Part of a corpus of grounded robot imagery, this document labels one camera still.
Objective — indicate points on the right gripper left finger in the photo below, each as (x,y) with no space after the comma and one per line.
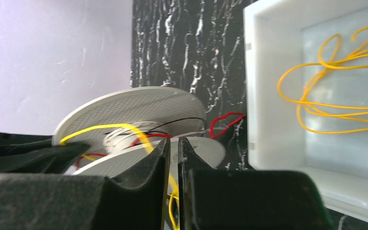
(133,200)

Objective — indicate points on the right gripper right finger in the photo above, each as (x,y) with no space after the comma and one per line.
(213,199)

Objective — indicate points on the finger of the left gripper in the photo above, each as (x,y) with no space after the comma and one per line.
(21,153)

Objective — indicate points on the white perforated cable spool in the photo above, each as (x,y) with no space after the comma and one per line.
(123,125)

